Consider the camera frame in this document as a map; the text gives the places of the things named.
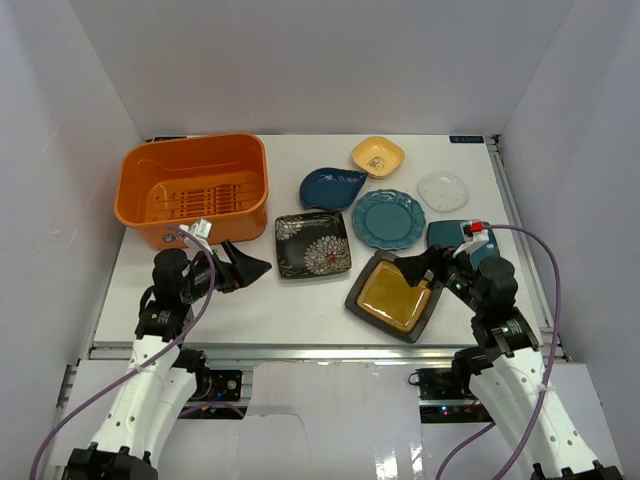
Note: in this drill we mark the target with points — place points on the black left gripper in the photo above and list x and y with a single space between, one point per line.
228 270

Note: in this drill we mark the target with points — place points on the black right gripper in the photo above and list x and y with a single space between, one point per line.
436 260

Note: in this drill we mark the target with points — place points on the yellow brown square plate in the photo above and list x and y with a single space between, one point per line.
381 297

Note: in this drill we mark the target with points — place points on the black floral square plate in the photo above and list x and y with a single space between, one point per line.
313 244

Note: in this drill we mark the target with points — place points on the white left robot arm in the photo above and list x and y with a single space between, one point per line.
162 375

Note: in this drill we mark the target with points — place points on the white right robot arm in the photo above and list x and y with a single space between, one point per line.
506 370

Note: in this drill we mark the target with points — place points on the orange plastic bin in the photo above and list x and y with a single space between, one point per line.
220 178

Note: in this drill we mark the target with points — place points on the teal square plate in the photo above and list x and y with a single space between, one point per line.
449 233

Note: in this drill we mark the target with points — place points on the teal scalloped round plate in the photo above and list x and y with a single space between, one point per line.
388 219

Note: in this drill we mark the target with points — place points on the clear glass plate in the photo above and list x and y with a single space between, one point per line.
443 191

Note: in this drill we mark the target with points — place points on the dark blue leaf plate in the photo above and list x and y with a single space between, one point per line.
330 188

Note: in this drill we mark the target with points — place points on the yellow square bowl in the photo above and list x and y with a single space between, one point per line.
378 156

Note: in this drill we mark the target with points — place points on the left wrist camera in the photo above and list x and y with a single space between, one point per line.
197 234

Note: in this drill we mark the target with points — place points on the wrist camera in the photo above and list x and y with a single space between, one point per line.
475 235
197 234

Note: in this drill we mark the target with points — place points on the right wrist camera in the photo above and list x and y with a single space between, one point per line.
475 235

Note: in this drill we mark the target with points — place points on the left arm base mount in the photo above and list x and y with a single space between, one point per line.
217 385

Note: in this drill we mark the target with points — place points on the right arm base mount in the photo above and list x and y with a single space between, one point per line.
442 401

